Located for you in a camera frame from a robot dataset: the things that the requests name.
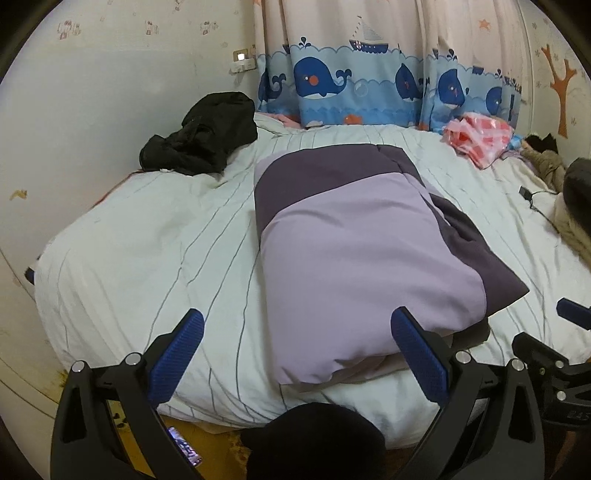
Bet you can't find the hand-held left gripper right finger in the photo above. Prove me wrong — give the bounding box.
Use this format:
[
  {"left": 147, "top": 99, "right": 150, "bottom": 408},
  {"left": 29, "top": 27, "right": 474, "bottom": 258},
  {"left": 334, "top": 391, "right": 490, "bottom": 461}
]
[{"left": 390, "top": 305, "right": 546, "bottom": 480}]

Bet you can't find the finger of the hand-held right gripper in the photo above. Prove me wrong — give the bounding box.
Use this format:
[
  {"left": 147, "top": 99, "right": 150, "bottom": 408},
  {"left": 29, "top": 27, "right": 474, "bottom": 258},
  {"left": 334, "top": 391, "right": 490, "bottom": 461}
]
[
  {"left": 512, "top": 331, "right": 591, "bottom": 408},
  {"left": 556, "top": 298, "right": 591, "bottom": 331}
]

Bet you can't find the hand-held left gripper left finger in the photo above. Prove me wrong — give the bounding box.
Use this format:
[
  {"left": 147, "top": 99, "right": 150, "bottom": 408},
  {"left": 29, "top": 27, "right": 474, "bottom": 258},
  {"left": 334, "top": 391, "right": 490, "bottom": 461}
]
[{"left": 50, "top": 308, "right": 206, "bottom": 480}]

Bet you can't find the purple padded jacket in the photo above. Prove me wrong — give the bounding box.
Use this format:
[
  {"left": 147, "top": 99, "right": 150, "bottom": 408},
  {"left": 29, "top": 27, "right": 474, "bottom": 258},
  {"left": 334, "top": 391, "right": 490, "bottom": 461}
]
[{"left": 254, "top": 143, "right": 531, "bottom": 386}]

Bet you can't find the beige cloth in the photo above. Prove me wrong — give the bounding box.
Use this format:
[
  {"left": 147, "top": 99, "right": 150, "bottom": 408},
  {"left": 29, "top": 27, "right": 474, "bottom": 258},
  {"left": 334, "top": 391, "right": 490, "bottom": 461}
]
[{"left": 554, "top": 191, "right": 591, "bottom": 268}]

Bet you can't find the smartphone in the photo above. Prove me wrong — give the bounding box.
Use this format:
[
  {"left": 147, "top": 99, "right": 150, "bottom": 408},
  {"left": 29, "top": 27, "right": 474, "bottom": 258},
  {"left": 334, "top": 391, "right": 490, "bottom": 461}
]
[{"left": 166, "top": 425, "right": 204, "bottom": 468}]

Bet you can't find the white striped bed duvet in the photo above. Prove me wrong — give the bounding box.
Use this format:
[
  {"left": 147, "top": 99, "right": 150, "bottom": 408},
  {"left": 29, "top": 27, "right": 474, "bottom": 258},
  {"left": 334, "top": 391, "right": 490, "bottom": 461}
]
[{"left": 34, "top": 113, "right": 591, "bottom": 448}]

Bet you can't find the dark grey cloth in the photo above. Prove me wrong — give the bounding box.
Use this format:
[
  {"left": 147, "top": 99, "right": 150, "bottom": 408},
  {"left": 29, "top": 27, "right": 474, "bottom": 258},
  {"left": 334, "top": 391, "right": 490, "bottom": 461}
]
[{"left": 563, "top": 157, "right": 591, "bottom": 210}]

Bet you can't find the person's black garment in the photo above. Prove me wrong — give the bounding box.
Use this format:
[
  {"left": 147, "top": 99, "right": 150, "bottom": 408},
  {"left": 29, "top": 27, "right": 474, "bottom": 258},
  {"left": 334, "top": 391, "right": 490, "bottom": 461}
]
[{"left": 240, "top": 401, "right": 387, "bottom": 480}]

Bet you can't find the small black cloth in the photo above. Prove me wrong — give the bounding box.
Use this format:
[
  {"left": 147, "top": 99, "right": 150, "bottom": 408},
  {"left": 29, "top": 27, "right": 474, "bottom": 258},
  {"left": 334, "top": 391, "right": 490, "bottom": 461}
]
[{"left": 525, "top": 133, "right": 559, "bottom": 153}]

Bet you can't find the pink checked plastic bag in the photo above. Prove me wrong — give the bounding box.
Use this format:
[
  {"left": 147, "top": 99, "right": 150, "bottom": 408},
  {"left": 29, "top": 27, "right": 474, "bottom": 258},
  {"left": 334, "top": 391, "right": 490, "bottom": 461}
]
[{"left": 442, "top": 112, "right": 514, "bottom": 171}]

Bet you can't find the black jacket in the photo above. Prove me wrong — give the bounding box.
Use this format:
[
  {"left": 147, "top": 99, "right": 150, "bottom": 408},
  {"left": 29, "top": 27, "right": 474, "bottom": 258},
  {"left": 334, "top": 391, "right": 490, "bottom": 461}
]
[{"left": 139, "top": 91, "right": 258, "bottom": 176}]

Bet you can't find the whale print curtain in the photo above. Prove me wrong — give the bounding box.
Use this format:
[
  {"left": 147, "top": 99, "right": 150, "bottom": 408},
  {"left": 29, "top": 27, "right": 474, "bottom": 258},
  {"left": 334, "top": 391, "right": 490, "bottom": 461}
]
[{"left": 252, "top": 0, "right": 527, "bottom": 132}]

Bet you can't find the black charger cable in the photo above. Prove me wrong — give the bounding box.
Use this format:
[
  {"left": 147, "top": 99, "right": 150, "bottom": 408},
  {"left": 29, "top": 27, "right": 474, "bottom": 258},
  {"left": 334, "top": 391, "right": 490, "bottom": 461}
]
[{"left": 526, "top": 189, "right": 562, "bottom": 232}]

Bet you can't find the orange tree wall sticker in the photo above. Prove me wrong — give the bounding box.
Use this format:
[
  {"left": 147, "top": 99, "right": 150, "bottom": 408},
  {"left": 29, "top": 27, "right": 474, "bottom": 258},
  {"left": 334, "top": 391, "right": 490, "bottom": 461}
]
[{"left": 541, "top": 44, "right": 578, "bottom": 138}]

